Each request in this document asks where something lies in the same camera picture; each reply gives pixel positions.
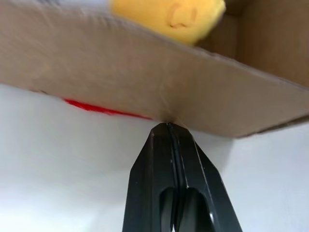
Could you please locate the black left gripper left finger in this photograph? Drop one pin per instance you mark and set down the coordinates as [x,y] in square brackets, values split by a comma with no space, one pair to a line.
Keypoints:
[149,174]

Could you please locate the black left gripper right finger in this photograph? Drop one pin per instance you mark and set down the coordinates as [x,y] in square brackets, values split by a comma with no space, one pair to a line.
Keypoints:
[205,188]

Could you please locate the brown cardboard box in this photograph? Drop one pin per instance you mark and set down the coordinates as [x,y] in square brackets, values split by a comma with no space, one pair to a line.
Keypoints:
[120,72]

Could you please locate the red tape strip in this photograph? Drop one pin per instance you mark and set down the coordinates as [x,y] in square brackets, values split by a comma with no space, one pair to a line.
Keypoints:
[101,108]

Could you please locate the yellow soft item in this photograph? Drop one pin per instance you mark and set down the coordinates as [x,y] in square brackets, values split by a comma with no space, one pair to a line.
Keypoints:
[169,17]

